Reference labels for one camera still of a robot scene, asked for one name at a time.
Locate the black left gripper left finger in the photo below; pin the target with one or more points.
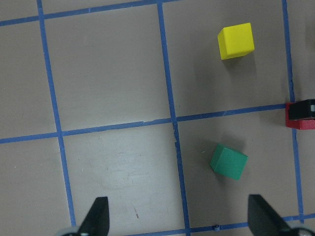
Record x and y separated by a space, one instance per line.
97 221

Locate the green wooden cube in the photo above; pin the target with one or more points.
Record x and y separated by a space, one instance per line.
228 162

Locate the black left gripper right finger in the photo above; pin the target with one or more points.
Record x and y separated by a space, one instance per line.
263 220

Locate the yellow wooden cube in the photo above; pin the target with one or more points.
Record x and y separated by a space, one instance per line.
235 41

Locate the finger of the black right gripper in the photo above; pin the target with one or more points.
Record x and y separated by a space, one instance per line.
302 110

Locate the red wooden cube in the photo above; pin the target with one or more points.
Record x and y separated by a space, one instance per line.
308 124

